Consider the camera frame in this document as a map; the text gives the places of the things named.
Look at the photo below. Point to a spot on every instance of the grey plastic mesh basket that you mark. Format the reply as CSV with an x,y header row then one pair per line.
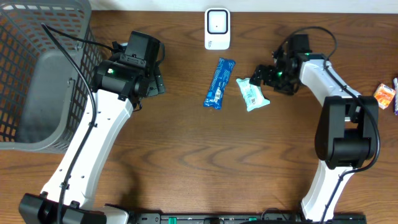
x,y
47,55

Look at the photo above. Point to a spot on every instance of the pink purple floral packet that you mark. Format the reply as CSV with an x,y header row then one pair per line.
x,y
395,84

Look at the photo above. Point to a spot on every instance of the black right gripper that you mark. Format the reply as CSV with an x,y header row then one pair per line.
x,y
268,78

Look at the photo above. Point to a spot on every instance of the blue Oreo cookie pack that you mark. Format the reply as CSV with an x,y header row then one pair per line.
x,y
220,80

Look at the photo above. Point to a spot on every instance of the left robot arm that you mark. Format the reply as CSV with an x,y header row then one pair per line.
x,y
115,93

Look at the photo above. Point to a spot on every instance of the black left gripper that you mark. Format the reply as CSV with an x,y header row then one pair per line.
x,y
157,82

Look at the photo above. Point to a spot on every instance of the teal wet wipes pack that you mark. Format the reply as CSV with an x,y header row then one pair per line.
x,y
252,94

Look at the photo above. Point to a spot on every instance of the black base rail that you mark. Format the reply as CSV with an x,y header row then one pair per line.
x,y
236,218

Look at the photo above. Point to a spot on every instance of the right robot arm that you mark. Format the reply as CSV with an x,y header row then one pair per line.
x,y
347,139

